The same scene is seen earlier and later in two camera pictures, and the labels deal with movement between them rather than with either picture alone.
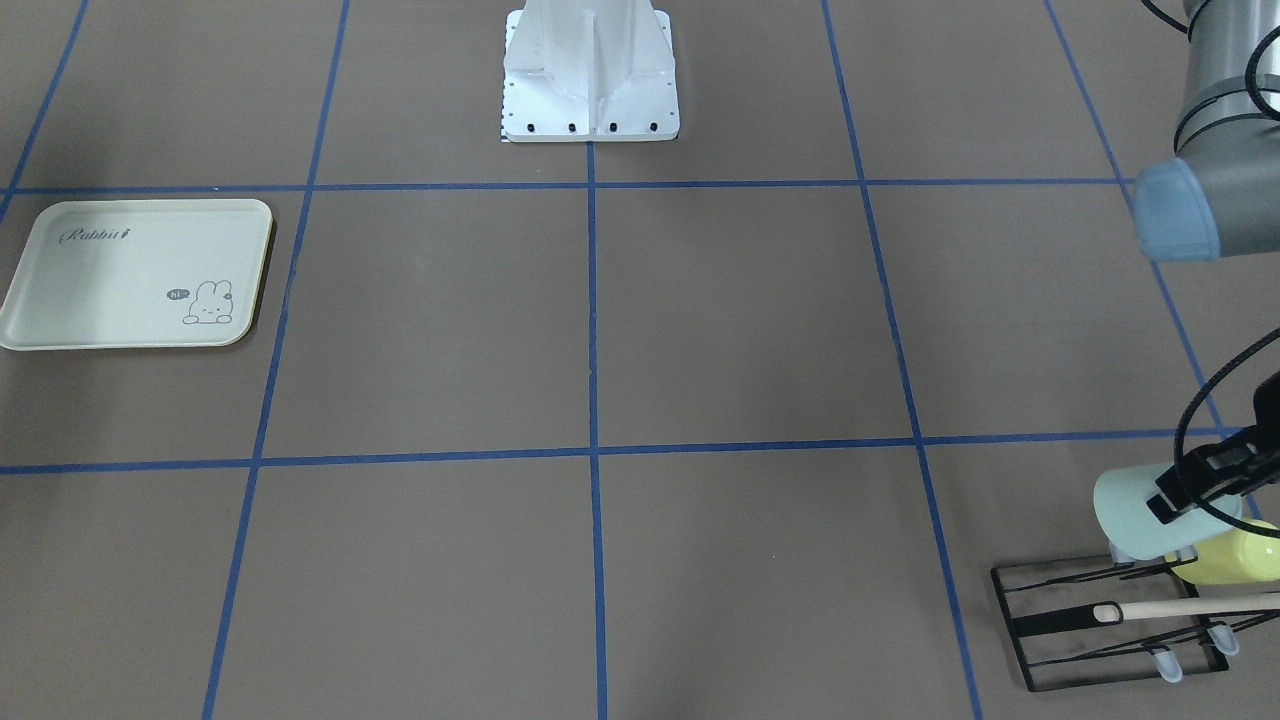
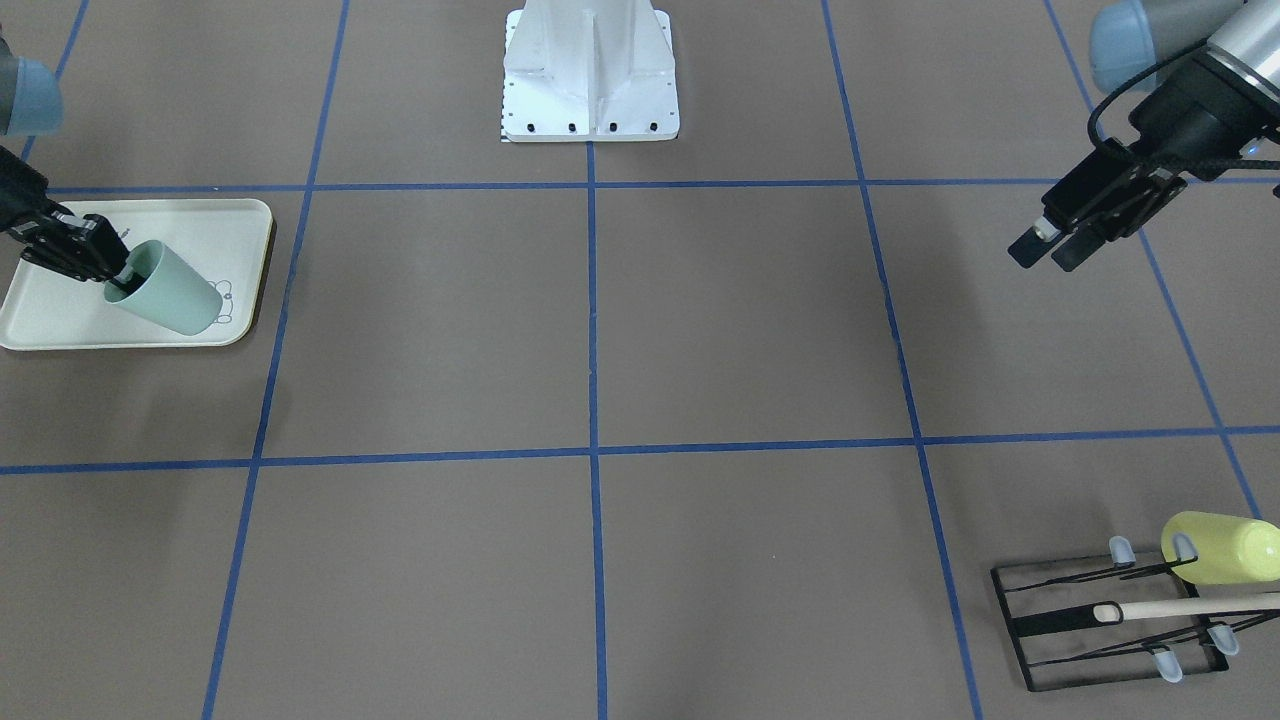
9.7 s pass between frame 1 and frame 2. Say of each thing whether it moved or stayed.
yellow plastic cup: stayed
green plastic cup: moved
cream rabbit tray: stayed
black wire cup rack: stayed
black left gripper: moved
